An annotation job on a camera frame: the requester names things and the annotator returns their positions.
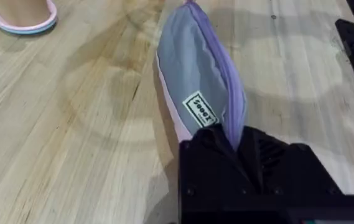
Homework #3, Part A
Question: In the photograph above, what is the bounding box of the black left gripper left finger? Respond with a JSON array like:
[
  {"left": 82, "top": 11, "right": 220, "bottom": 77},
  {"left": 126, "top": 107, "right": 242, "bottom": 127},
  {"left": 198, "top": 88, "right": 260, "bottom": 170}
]
[{"left": 179, "top": 123, "right": 257, "bottom": 197}]

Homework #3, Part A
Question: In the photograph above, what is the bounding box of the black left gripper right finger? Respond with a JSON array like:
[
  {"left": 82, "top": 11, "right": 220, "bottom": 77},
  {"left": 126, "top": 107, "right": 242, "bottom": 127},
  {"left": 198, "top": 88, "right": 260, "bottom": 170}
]
[{"left": 238, "top": 125, "right": 343, "bottom": 196}]

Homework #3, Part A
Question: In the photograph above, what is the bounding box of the grey and purple zip bag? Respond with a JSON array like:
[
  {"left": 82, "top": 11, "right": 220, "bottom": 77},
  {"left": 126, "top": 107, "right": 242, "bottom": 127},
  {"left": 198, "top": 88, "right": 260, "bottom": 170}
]
[{"left": 155, "top": 0, "right": 248, "bottom": 152}]

